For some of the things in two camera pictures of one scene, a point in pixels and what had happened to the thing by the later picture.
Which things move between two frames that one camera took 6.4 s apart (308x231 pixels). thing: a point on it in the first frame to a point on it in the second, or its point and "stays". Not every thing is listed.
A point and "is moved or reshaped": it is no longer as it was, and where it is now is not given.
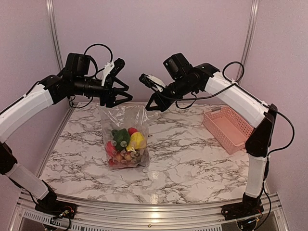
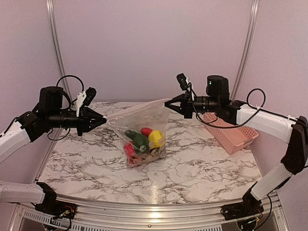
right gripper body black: (169, 99) to (188, 97)
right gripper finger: (156, 90) to (180, 98)
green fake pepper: (121, 136) to (141, 143)
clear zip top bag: (126, 129) is moved or reshaped
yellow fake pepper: (137, 141) to (156, 139)
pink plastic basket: (229, 130) stays
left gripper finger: (129, 96) to (92, 120)
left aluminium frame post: (53, 25) stays
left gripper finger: (125, 87) to (93, 116)
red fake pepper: (111, 148) to (129, 150)
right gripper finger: (158, 100) to (185, 109)
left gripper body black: (104, 97) to (80, 125)
